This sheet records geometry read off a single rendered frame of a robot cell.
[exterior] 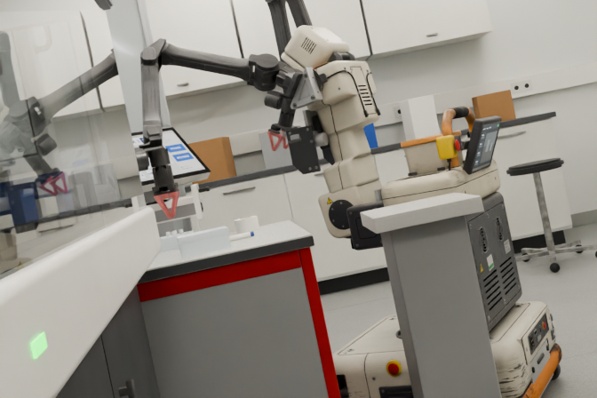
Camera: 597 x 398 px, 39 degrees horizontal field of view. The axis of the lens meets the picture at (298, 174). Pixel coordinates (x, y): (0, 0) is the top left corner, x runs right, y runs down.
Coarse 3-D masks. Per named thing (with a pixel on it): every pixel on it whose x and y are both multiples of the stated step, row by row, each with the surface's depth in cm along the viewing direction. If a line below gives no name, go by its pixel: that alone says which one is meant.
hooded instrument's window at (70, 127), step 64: (0, 0) 80; (64, 0) 125; (0, 64) 75; (64, 64) 112; (0, 128) 70; (64, 128) 101; (128, 128) 185; (0, 192) 66; (64, 192) 93; (128, 192) 158; (0, 256) 62
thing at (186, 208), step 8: (184, 200) 261; (192, 200) 261; (152, 208) 260; (160, 208) 261; (168, 208) 261; (184, 208) 261; (192, 208) 261; (160, 216) 260; (176, 216) 261; (184, 216) 261; (192, 216) 261
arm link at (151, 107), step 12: (144, 48) 278; (144, 60) 274; (144, 72) 274; (156, 72) 274; (144, 84) 269; (156, 84) 270; (144, 96) 265; (156, 96) 266; (144, 108) 261; (156, 108) 262; (144, 120) 257; (156, 120) 257; (144, 132) 252
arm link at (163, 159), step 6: (144, 150) 248; (150, 150) 247; (156, 150) 247; (162, 150) 247; (150, 156) 248; (156, 156) 247; (162, 156) 247; (168, 156) 249; (150, 162) 248; (156, 162) 247; (162, 162) 247; (168, 162) 248
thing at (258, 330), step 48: (240, 240) 229; (288, 240) 205; (144, 288) 202; (192, 288) 204; (240, 288) 205; (288, 288) 206; (192, 336) 204; (240, 336) 205; (288, 336) 206; (192, 384) 204; (240, 384) 205; (288, 384) 206; (336, 384) 207
